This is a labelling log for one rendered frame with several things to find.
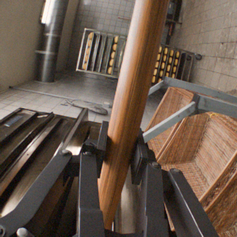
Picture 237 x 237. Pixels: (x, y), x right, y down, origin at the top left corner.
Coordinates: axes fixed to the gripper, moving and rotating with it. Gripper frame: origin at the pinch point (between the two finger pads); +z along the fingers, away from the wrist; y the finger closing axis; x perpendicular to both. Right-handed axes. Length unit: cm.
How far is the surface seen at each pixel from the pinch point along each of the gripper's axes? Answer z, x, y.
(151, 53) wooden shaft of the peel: -1.1, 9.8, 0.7
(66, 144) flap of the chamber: 75, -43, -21
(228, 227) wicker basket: 28, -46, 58
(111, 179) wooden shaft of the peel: -1.2, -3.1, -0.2
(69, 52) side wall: 500, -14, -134
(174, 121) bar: 38.5, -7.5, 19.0
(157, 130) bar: 38.5, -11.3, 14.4
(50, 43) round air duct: 290, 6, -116
